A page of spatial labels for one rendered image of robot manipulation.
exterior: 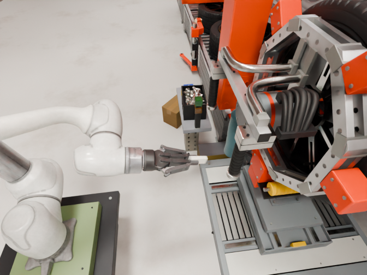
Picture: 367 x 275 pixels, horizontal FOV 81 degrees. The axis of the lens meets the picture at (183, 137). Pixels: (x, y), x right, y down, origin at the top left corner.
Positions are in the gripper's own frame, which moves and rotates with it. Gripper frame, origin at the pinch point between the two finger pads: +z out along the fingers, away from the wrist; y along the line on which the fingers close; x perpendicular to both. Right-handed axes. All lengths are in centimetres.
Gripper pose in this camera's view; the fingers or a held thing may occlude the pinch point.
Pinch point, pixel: (197, 160)
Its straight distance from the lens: 80.4
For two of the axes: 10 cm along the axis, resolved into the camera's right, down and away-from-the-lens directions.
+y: -2.0, -7.2, 6.6
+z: 9.5, 0.3, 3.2
